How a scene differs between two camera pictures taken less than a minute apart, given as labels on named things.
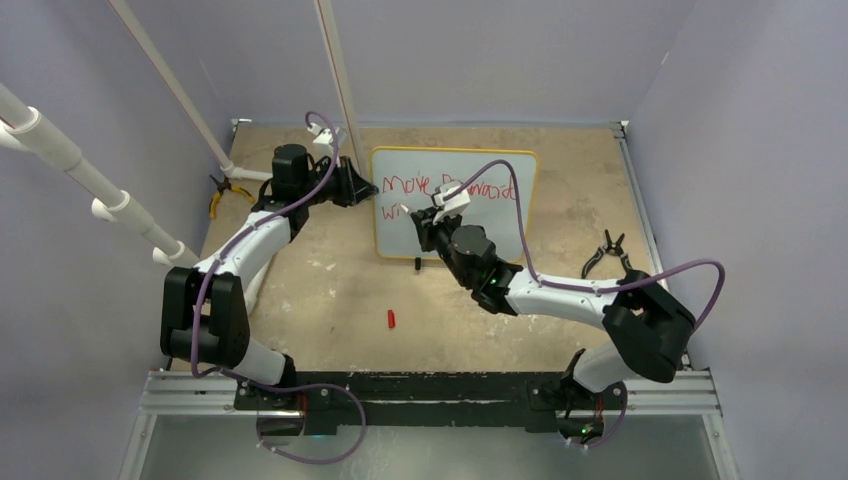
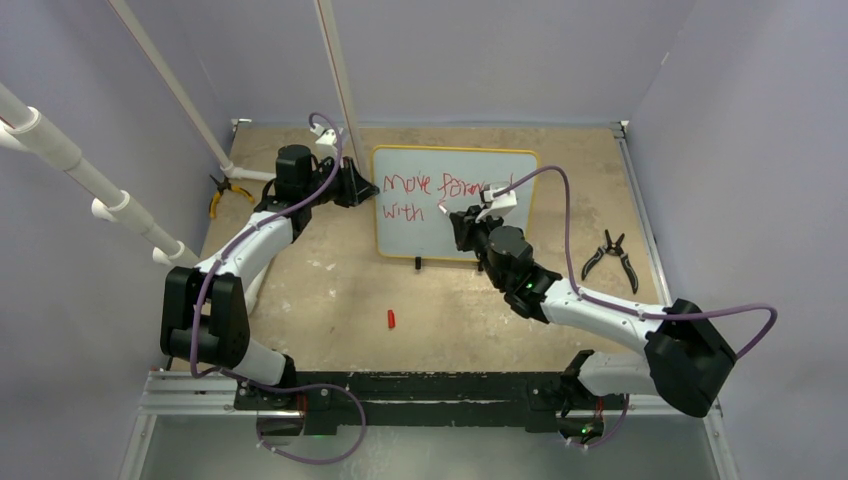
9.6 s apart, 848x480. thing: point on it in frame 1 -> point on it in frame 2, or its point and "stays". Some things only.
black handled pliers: (610, 247) stays
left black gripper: (353, 188) stays
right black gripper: (428, 229) -> (467, 226)
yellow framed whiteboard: (410, 176) stays
